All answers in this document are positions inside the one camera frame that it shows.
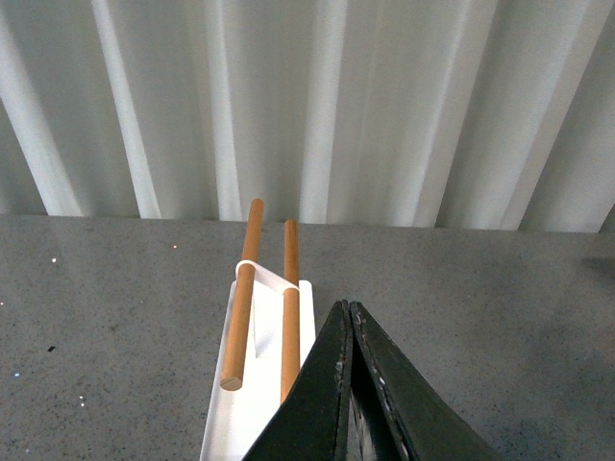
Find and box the white towel rack stand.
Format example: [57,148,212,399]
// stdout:
[200,199,315,460]

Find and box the white pleated curtain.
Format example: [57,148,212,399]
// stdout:
[1,1,614,232]

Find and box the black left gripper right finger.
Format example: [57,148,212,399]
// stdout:
[350,302,500,460]

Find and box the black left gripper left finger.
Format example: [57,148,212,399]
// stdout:
[244,301,353,460]

